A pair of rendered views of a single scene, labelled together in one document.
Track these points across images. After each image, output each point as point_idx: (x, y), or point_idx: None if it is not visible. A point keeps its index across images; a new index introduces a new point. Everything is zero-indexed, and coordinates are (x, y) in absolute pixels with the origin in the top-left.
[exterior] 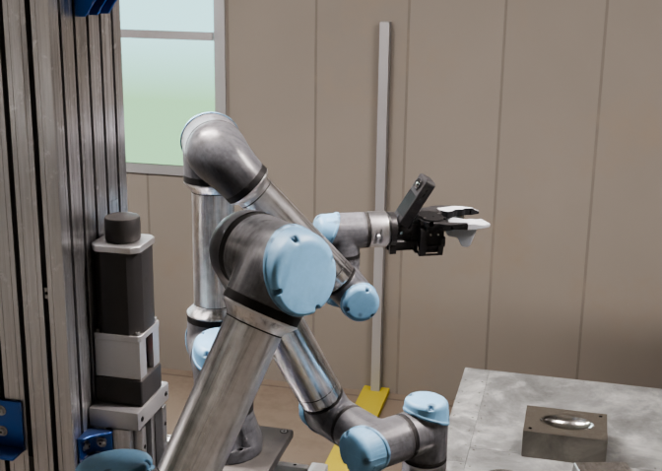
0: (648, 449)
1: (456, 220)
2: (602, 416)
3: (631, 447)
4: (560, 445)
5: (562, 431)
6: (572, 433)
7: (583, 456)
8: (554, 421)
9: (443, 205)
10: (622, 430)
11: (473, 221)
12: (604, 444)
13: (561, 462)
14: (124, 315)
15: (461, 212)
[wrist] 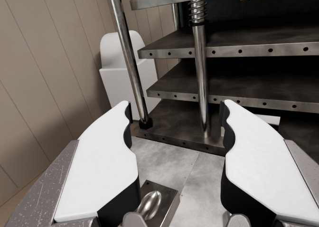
0: (165, 174)
1: (264, 168)
2: (147, 182)
3: (162, 180)
4: (166, 221)
5: (160, 212)
6: (164, 207)
7: (174, 210)
8: (139, 212)
9: (47, 169)
10: (142, 178)
11: (254, 119)
12: (178, 193)
13: (170, 226)
14: None
15: (130, 133)
